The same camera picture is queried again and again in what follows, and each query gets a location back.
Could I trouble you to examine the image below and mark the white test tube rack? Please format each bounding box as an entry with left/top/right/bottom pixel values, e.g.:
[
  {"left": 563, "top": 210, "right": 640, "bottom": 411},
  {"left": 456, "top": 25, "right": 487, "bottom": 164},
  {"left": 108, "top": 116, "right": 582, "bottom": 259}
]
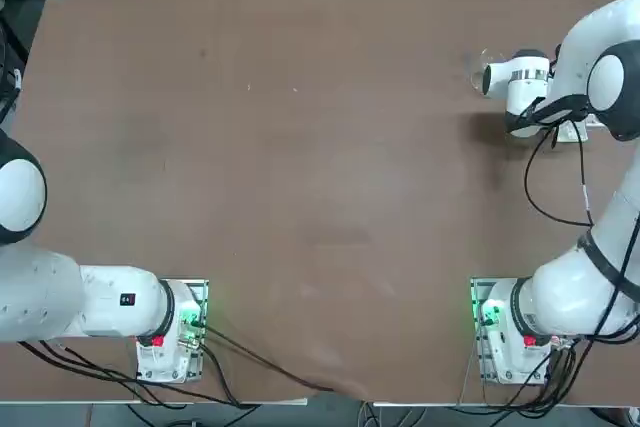
[{"left": 556, "top": 114, "right": 604, "bottom": 144}]

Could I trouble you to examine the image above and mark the black base cable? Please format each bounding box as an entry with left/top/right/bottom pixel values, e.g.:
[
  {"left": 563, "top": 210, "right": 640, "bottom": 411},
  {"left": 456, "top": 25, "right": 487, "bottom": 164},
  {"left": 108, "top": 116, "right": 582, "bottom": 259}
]
[
  {"left": 499, "top": 326, "right": 640, "bottom": 418},
  {"left": 199, "top": 341, "right": 242, "bottom": 406},
  {"left": 17, "top": 340, "right": 166, "bottom": 406},
  {"left": 201, "top": 324, "right": 337, "bottom": 393}
]

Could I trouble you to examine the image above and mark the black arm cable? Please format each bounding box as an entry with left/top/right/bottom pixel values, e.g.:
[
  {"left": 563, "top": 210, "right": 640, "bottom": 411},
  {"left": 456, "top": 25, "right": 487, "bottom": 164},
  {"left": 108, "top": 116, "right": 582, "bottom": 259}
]
[{"left": 522, "top": 124, "right": 596, "bottom": 228}]

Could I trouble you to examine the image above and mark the clear glass beaker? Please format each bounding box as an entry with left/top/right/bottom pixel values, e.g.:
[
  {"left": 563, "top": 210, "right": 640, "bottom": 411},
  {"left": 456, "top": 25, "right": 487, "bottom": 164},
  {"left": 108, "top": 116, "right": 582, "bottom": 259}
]
[{"left": 467, "top": 48, "right": 494, "bottom": 94}]

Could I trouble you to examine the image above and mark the black cable with white tag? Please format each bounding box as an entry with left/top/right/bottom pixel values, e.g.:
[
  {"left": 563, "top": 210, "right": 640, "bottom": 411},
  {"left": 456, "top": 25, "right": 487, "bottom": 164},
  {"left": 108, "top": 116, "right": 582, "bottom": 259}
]
[{"left": 569, "top": 114, "right": 599, "bottom": 228}]

